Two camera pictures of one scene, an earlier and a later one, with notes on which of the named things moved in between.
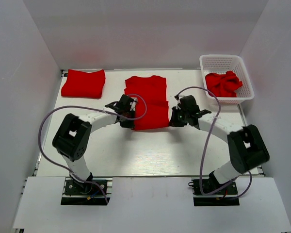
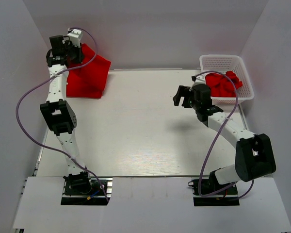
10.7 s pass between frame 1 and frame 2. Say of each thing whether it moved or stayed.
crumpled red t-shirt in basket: stayed
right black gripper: moved
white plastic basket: stayed
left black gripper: moved
